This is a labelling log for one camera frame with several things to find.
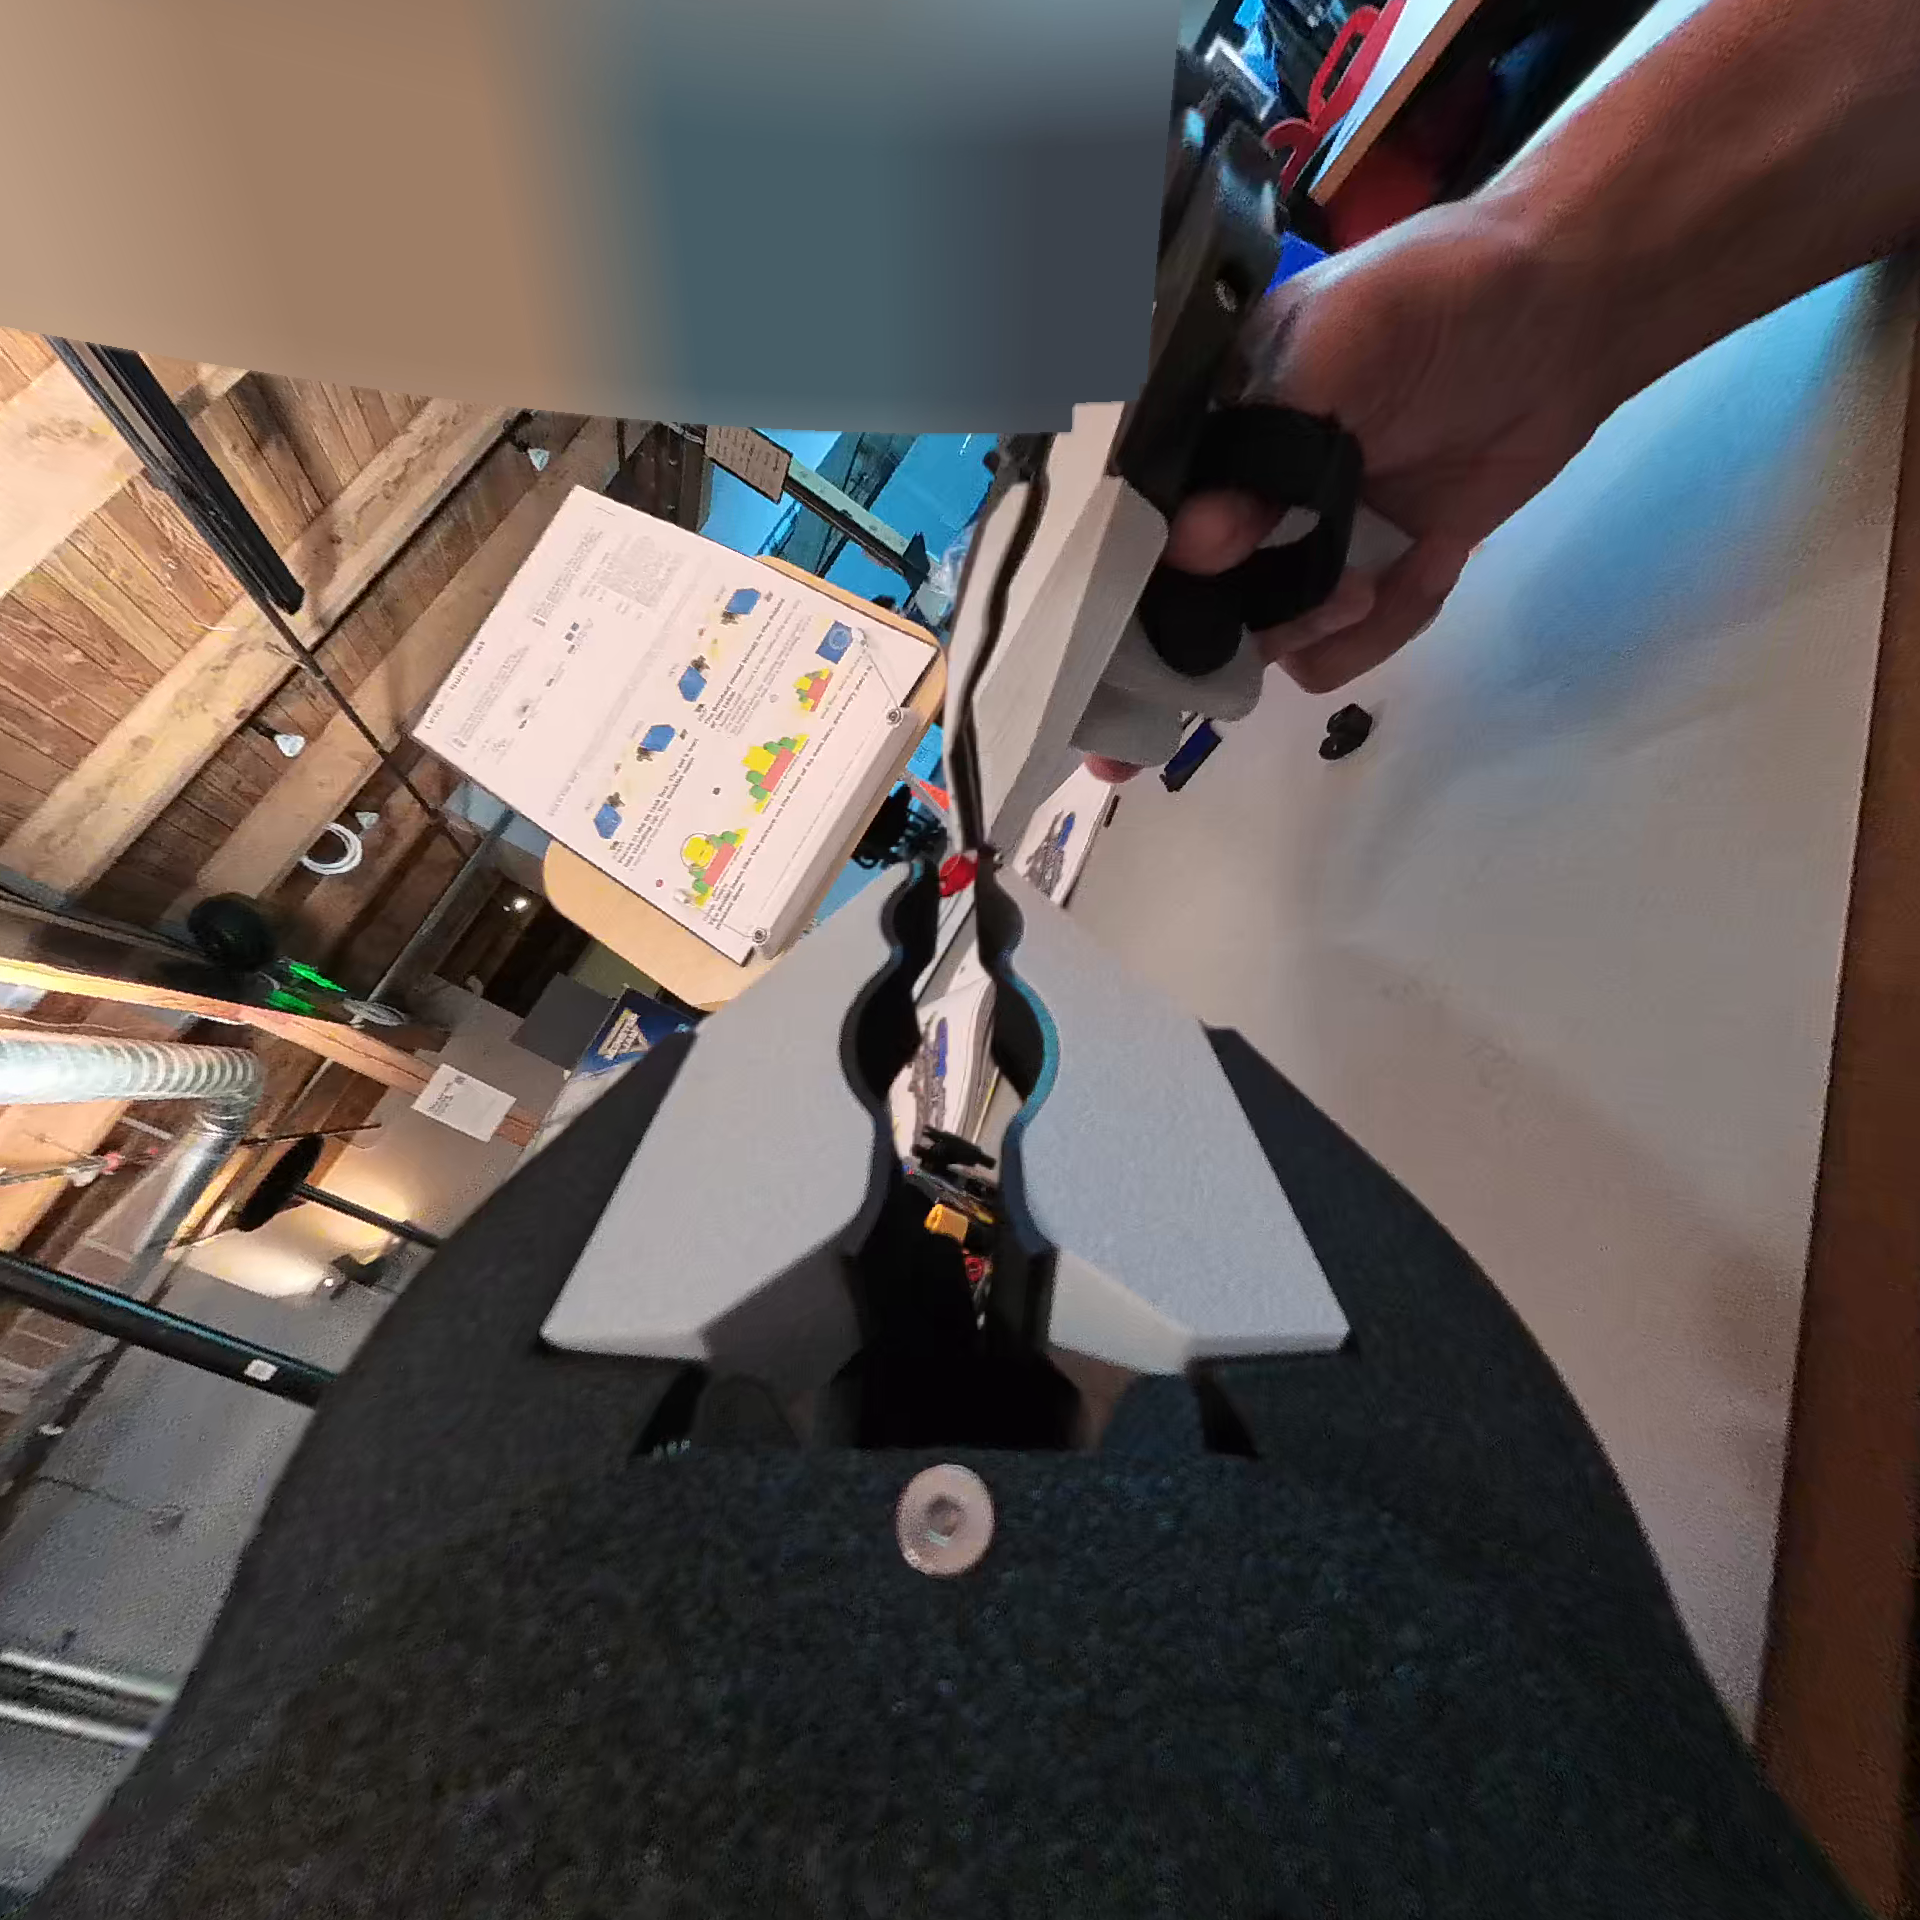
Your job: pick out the printed instruction sheet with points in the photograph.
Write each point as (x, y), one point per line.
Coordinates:
(674, 721)

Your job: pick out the small black lego piece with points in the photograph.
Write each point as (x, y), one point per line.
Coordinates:
(1347, 731)

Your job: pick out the white paper sign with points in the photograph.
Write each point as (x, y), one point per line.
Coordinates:
(464, 1103)

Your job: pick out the person's right forearm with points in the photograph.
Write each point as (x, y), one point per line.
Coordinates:
(1724, 134)

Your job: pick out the person's right hand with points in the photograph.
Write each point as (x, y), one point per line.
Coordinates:
(1441, 374)

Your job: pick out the small ceiling spot lamp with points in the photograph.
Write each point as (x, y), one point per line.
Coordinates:
(283, 740)

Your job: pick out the blue cardboard box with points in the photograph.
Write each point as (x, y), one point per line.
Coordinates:
(639, 1034)

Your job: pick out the small red lego piece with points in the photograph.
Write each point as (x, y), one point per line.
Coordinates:
(969, 871)

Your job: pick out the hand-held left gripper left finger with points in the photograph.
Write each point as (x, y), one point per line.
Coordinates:
(720, 1184)

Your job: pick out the black metal rod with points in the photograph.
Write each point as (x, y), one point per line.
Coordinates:
(164, 1329)

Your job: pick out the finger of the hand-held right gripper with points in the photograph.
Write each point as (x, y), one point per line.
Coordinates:
(969, 644)
(1072, 644)

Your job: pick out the black ceiling track rail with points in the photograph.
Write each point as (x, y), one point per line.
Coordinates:
(181, 473)

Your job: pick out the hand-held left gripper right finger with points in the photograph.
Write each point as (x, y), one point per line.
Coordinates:
(1170, 1184)

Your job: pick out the red plastic container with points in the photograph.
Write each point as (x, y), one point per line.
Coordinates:
(1328, 90)

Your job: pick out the silver metal duct pipe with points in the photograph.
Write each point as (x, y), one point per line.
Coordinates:
(134, 1072)

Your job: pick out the small blue lego piece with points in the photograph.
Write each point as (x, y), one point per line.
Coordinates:
(1189, 759)

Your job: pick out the black yellow lego assembly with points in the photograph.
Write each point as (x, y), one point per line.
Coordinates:
(956, 1193)

